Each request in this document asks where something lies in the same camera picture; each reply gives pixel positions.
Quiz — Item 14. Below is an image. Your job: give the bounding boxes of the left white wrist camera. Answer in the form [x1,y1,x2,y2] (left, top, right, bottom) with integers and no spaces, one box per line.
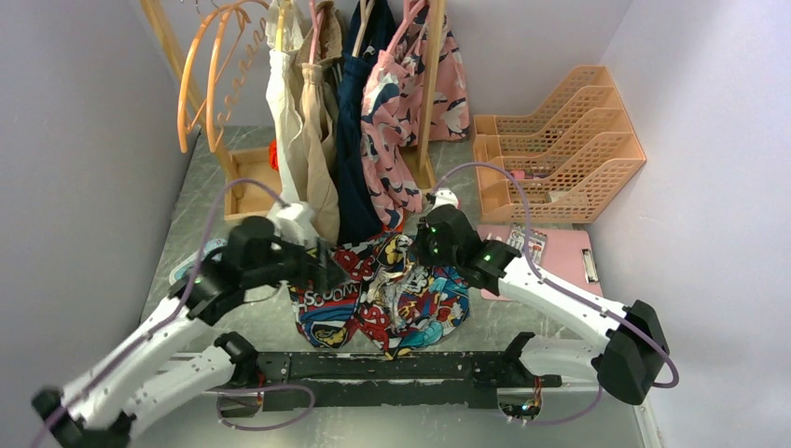
[266,202,319,248]

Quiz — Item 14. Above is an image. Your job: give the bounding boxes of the orange hanger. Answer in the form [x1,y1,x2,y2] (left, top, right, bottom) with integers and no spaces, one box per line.
[205,1,271,154]
[177,1,268,156]

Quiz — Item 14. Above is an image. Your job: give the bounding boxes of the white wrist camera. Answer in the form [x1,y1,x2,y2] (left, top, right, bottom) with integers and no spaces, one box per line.
[266,202,319,248]
[425,188,460,212]

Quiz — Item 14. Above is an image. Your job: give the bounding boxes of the orange hanger outer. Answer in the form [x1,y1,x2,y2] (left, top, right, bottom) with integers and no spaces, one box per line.
[177,1,268,156]

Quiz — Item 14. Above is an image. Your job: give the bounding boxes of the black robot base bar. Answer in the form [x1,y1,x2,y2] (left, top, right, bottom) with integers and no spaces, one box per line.
[226,351,562,411]

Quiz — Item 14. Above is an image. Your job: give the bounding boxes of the beige hanging garment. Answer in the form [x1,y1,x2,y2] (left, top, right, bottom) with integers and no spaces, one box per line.
[296,1,343,245]

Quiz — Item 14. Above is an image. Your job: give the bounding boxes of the blue toothbrush package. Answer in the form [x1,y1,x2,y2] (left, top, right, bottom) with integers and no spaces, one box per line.
[168,238,227,285]

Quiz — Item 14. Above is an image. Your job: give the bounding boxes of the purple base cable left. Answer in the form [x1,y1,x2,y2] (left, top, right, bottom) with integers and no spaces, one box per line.
[215,383,316,433]

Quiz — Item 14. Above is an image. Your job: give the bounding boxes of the orange plastic file organizer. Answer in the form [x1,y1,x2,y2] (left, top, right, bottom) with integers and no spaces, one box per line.
[473,65,647,224]

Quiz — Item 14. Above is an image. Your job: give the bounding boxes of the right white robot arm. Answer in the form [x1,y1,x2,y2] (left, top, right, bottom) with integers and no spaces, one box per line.
[410,204,671,405]

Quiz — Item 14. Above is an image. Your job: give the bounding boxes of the white hanging garment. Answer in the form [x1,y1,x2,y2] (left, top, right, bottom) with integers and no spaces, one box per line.
[265,1,306,203]

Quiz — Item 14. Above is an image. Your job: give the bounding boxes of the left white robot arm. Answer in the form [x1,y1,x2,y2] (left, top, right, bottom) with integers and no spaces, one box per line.
[32,216,347,447]

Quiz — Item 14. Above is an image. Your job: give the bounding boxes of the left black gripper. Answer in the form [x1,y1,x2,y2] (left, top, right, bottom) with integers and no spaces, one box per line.
[245,228,352,294]

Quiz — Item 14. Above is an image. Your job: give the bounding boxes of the wooden clothes rack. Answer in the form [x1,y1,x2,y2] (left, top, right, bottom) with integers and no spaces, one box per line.
[140,0,448,222]

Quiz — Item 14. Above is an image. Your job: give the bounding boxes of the marker pen set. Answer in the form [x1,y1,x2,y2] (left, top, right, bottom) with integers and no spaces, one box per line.
[507,224,548,265]

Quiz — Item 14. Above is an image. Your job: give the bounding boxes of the orange hanger inner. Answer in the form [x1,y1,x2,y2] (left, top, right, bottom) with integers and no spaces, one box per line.
[205,1,271,154]

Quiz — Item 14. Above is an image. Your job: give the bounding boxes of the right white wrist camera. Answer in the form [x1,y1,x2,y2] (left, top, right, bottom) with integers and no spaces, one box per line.
[425,188,460,212]

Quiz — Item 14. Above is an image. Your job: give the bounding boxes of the navy hanging garment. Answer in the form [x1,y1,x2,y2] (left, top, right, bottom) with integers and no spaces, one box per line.
[336,1,396,245]

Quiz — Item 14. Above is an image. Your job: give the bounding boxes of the pink floral hanging garment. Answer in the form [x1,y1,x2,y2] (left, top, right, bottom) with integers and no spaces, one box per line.
[361,1,470,230]

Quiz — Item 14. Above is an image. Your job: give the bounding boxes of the comic print shorts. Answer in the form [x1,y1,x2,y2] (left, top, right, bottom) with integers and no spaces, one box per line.
[289,232,470,359]

